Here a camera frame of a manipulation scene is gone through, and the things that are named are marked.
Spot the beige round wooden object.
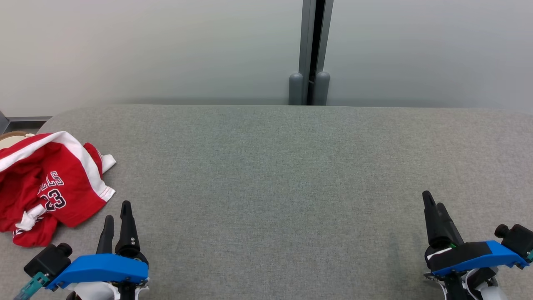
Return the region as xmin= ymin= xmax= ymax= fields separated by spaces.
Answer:
xmin=0 ymin=131 xmax=36 ymax=150

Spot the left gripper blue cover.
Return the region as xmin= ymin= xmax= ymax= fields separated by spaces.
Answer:
xmin=46 ymin=201 xmax=149 ymax=300

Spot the grey metal partition post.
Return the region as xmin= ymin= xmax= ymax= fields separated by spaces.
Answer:
xmin=298 ymin=0 xmax=316 ymax=105
xmin=320 ymin=0 xmax=334 ymax=105

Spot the grey rounded post foot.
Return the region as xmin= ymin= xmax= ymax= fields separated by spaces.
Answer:
xmin=289 ymin=72 xmax=304 ymax=106
xmin=314 ymin=71 xmax=331 ymax=106

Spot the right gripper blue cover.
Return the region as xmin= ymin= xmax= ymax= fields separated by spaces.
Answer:
xmin=422 ymin=191 xmax=528 ymax=300

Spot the teal left camera connector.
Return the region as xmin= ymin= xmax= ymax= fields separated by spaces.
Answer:
xmin=14 ymin=272 xmax=50 ymax=300

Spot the red white basketball jersey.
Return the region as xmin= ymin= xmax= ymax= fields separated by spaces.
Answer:
xmin=0 ymin=131 xmax=117 ymax=234

